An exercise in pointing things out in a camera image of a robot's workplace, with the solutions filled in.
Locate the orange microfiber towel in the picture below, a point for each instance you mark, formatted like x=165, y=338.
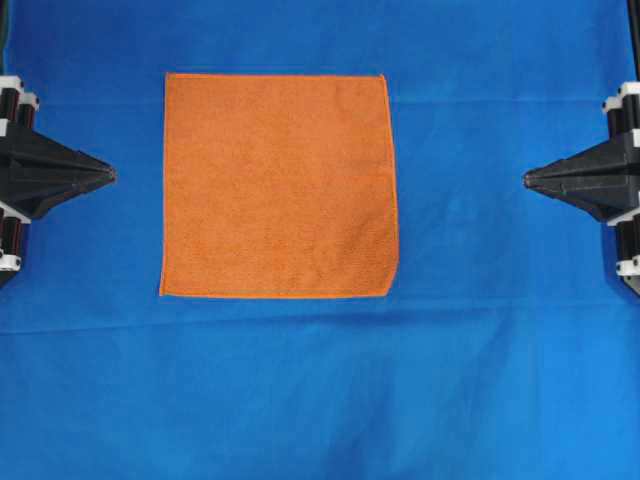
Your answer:
x=278, y=187

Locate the blue table cloth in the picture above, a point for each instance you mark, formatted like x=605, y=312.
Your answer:
x=506, y=348

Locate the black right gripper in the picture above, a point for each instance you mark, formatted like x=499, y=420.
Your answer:
x=614, y=199

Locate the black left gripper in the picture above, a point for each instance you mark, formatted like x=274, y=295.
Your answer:
x=35, y=194

